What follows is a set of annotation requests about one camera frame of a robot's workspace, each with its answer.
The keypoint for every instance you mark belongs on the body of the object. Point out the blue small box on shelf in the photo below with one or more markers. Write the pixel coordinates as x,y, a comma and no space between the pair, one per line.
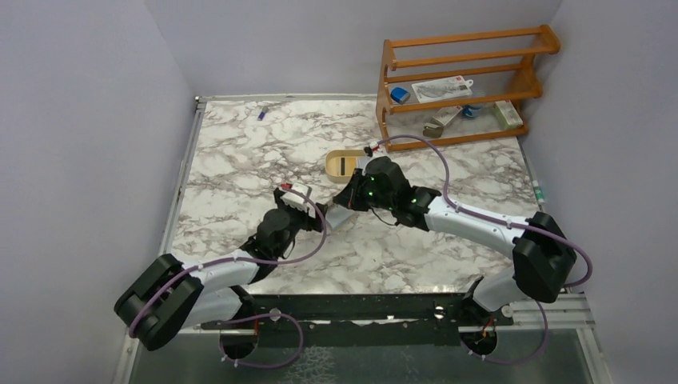
399,95

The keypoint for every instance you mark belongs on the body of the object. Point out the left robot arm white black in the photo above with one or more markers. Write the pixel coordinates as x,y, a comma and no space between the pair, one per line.
170,295

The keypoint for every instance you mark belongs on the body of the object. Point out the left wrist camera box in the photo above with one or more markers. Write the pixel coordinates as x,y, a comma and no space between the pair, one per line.
296,196

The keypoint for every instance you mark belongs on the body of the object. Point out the yellow card in tray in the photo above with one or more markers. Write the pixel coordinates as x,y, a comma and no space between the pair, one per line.
344,166

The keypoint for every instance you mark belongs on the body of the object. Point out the white packaged item on shelf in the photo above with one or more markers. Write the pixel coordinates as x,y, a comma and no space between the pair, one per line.
442,89

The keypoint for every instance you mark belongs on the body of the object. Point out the green white tube at edge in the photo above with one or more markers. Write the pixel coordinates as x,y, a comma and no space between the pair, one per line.
538,192

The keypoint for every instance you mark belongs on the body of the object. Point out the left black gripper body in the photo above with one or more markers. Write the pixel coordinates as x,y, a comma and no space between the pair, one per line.
306,218

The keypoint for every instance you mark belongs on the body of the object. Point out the green white small box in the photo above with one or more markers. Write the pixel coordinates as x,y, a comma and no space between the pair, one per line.
507,115

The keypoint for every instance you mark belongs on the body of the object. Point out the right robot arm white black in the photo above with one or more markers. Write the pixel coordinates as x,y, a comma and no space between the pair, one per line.
541,262

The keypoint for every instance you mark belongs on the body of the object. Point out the cream oval tray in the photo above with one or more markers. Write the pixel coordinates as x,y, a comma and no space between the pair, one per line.
362,160

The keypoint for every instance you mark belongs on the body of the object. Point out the blue round container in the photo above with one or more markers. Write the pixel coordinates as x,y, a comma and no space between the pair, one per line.
471,111

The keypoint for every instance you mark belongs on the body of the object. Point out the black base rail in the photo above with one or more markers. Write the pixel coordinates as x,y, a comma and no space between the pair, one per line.
345,320

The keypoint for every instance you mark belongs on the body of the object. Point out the grey tape dispenser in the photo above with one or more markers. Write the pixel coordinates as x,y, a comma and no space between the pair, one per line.
431,130

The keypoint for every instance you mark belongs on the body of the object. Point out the wooden orange shelf rack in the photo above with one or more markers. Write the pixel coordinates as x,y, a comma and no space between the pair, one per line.
523,84

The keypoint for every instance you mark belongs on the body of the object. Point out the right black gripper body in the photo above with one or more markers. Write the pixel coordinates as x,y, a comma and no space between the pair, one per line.
348,196

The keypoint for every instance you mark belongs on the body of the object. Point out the beige leather card holder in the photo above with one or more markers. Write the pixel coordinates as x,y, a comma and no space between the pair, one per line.
337,216

